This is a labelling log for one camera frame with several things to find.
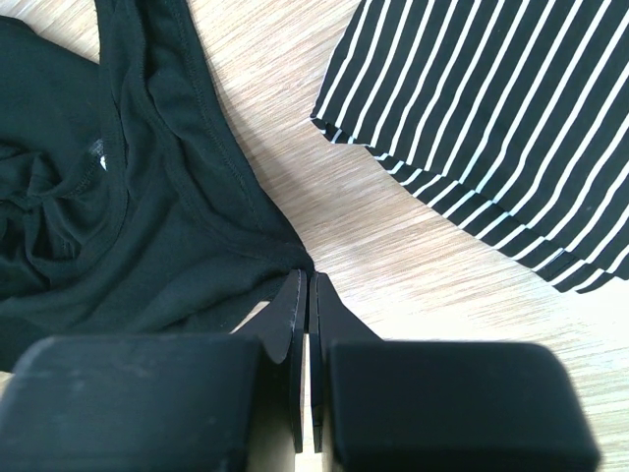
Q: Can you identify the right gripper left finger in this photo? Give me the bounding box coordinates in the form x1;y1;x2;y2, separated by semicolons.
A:
1;270;308;471

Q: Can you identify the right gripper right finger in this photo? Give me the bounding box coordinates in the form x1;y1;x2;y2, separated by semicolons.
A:
309;272;600;471

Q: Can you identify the black white striped tank top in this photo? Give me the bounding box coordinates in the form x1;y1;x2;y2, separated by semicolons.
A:
311;1;628;293

